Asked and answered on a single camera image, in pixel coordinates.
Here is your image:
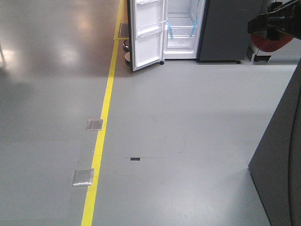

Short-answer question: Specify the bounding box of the fridge door with shelves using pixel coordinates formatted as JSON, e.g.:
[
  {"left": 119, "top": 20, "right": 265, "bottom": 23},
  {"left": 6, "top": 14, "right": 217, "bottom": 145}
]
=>
[{"left": 127, "top": 0, "right": 167, "bottom": 72}]

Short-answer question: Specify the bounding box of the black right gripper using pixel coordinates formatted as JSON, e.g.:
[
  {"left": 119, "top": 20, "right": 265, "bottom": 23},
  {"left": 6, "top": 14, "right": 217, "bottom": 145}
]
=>
[{"left": 247, "top": 0, "right": 301, "bottom": 40}]

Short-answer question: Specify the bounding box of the silver floor socket plate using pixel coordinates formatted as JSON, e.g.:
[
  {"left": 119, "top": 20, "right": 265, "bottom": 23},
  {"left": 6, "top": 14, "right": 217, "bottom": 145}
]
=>
[{"left": 85, "top": 119, "right": 103, "bottom": 131}]

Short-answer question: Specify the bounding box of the white open fridge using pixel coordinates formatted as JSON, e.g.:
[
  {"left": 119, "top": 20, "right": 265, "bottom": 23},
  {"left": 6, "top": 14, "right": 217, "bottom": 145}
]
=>
[{"left": 164, "top": 0, "right": 263, "bottom": 64}]

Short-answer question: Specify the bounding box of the red yellow apple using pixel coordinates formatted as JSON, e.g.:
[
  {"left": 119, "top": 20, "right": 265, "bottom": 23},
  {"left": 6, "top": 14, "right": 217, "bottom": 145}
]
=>
[{"left": 250, "top": 33, "right": 293, "bottom": 52}]

